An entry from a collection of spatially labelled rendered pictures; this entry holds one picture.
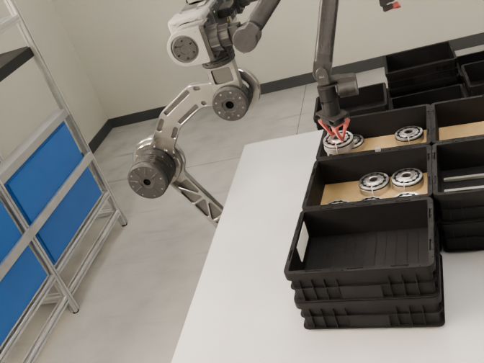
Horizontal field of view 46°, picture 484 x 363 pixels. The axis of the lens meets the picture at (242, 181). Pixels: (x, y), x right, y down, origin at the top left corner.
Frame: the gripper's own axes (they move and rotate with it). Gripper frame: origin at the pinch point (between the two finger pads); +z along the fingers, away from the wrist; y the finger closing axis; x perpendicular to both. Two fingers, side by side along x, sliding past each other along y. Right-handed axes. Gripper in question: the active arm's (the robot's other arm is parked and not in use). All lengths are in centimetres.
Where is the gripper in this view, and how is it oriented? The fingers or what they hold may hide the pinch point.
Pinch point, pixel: (337, 135)
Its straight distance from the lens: 196.1
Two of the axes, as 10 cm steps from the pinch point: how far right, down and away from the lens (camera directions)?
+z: 2.9, 7.9, 5.4
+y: -4.9, -3.6, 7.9
